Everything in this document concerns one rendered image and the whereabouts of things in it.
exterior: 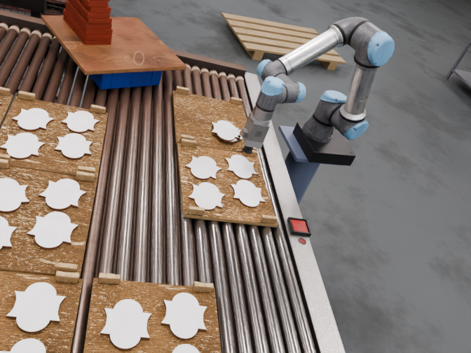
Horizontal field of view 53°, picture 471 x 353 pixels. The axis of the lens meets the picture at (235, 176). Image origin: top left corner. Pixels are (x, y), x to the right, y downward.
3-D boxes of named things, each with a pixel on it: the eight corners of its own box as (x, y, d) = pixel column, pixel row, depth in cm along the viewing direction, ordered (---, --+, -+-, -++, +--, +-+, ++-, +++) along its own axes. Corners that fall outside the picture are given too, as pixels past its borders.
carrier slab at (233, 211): (256, 157, 202) (257, 155, 201) (276, 227, 171) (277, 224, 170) (176, 146, 191) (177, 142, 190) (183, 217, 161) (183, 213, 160)
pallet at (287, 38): (312, 38, 629) (316, 29, 621) (343, 73, 563) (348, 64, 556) (217, 20, 573) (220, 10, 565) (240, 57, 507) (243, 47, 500)
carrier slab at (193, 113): (241, 106, 233) (242, 104, 232) (255, 157, 202) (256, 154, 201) (172, 92, 223) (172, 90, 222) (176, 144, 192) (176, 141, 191)
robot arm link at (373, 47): (345, 118, 226) (374, 16, 184) (366, 137, 218) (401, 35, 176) (326, 127, 221) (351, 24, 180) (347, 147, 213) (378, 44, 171)
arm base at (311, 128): (326, 126, 240) (333, 111, 234) (334, 144, 229) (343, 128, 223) (299, 121, 235) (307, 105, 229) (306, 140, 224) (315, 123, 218)
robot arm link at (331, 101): (325, 108, 233) (337, 85, 224) (343, 125, 225) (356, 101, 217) (308, 111, 226) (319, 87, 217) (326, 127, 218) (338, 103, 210)
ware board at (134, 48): (137, 20, 249) (137, 17, 248) (186, 69, 223) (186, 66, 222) (41, 18, 218) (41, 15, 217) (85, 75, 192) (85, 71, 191)
